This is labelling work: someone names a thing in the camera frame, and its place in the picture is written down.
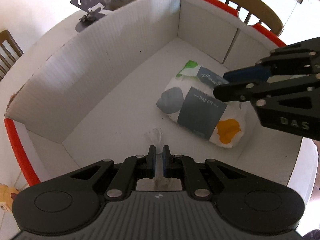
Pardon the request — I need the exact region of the red cardboard box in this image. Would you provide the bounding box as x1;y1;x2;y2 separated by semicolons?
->
3;0;304;188

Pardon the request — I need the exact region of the yellow pig toy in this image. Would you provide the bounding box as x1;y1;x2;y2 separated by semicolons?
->
0;184;19;213

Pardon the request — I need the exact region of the phone stand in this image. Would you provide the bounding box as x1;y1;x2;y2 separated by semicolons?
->
70;0;106;33

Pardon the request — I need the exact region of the tissue paper pack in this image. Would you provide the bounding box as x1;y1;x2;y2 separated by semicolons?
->
156;60;246;148

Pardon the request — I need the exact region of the far wooden chair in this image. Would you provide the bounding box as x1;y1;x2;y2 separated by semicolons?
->
0;29;23;80

